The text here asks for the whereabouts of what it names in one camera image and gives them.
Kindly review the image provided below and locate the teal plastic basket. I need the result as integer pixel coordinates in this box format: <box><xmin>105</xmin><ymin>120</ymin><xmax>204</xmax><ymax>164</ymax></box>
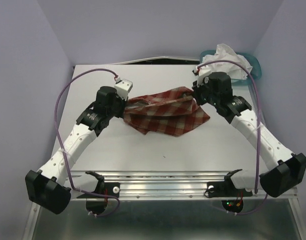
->
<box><xmin>200</xmin><ymin>50</ymin><xmax>262</xmax><ymax>86</ymax></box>

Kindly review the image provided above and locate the red checked skirt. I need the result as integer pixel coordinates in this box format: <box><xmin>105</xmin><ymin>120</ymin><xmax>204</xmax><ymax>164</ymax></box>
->
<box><xmin>123</xmin><ymin>86</ymin><xmax>210</xmax><ymax>137</ymax></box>

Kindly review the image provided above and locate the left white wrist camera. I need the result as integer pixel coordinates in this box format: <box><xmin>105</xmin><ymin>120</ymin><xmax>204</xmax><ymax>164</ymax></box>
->
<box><xmin>114</xmin><ymin>79</ymin><xmax>133</xmax><ymax>101</ymax></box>

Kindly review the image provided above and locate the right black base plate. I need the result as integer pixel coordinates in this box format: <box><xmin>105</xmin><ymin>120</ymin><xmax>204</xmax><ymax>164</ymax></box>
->
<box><xmin>204</xmin><ymin>181</ymin><xmax>253</xmax><ymax>198</ymax></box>

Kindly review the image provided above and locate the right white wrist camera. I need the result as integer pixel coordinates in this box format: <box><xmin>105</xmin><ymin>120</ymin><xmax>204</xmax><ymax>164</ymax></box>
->
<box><xmin>193</xmin><ymin>66</ymin><xmax>212</xmax><ymax>87</ymax></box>

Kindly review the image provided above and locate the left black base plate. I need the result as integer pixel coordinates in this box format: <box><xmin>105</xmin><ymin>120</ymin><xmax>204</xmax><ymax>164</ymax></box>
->
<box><xmin>74</xmin><ymin>181</ymin><xmax>121</xmax><ymax>200</ymax></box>

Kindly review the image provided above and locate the white crumpled cloth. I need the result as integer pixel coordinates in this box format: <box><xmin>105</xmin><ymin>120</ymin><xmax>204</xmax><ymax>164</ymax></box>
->
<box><xmin>202</xmin><ymin>43</ymin><xmax>253</xmax><ymax>81</ymax></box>

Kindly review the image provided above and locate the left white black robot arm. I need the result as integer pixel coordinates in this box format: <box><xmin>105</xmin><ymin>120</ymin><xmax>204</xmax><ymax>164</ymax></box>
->
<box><xmin>25</xmin><ymin>80</ymin><xmax>132</xmax><ymax>215</ymax></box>

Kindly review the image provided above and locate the aluminium frame rail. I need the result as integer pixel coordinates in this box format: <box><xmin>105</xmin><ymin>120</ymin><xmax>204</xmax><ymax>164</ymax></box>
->
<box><xmin>32</xmin><ymin>170</ymin><xmax>299</xmax><ymax>201</ymax></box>

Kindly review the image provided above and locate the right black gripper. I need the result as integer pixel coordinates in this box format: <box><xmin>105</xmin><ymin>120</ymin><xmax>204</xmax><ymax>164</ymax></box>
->
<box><xmin>193</xmin><ymin>76</ymin><xmax>220</xmax><ymax>106</ymax></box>

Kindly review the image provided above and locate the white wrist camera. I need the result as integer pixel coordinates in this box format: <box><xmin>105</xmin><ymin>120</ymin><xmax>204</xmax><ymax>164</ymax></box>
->
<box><xmin>114</xmin><ymin>79</ymin><xmax>133</xmax><ymax>101</ymax></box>
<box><xmin>193</xmin><ymin>66</ymin><xmax>212</xmax><ymax>87</ymax></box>

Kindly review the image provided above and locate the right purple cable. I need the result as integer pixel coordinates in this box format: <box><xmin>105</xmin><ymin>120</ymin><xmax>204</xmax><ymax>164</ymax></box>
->
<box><xmin>192</xmin><ymin>60</ymin><xmax>269</xmax><ymax>216</ymax></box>

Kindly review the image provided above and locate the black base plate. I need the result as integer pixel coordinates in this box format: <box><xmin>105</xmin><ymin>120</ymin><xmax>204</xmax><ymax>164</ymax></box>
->
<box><xmin>204</xmin><ymin>181</ymin><xmax>253</xmax><ymax>198</ymax></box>
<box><xmin>74</xmin><ymin>181</ymin><xmax>121</xmax><ymax>200</ymax></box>

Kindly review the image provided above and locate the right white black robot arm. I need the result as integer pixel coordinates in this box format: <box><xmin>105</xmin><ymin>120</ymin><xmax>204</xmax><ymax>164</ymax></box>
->
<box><xmin>192</xmin><ymin>72</ymin><xmax>306</xmax><ymax>198</ymax></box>

